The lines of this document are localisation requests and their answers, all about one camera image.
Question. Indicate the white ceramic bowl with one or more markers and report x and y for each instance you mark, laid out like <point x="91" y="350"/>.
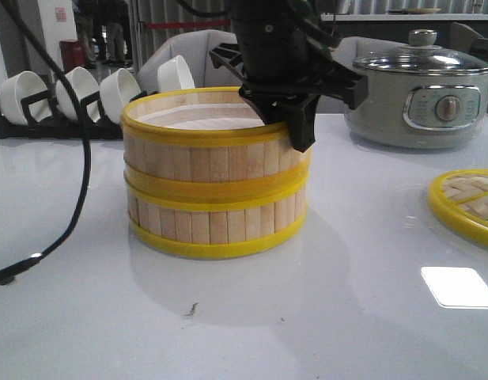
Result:
<point x="83" y="84"/>
<point x="174" y="75"/>
<point x="13" y="90"/>
<point x="116" y="91"/>

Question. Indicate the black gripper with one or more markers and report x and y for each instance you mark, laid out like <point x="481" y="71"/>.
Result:
<point x="283" y="50"/>

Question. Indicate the dark sideboard counter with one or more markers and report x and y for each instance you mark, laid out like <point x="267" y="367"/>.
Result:
<point x="396" y="27"/>

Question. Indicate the white ceramic bowl rightmost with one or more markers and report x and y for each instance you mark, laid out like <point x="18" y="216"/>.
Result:
<point x="174" y="75"/>

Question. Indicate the grey armchair right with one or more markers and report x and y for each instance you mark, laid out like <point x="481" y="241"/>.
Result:
<point x="349" y="49"/>

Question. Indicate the glass pot lid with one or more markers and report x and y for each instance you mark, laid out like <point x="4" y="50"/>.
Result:
<point x="422" y="56"/>

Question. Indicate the red bin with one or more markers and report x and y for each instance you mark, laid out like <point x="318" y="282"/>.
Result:
<point x="72" y="54"/>

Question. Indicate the black bowl rack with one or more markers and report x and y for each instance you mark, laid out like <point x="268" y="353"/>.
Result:
<point x="45" y="120"/>

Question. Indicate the bamboo steamer drawer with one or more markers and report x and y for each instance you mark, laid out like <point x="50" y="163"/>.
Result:
<point x="216" y="220"/>
<point x="206" y="143"/>

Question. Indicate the grey electric cooking pot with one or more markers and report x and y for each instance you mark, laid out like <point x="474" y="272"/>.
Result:
<point x="421" y="111"/>

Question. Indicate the person in background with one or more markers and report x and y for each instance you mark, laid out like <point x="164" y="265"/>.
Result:
<point x="84" y="11"/>

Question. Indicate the woven bamboo steamer lid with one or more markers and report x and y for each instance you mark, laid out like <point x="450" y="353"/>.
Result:
<point x="459" y="199"/>

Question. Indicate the white ceramic bowl leftmost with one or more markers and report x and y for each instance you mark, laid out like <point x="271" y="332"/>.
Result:
<point x="13" y="90"/>

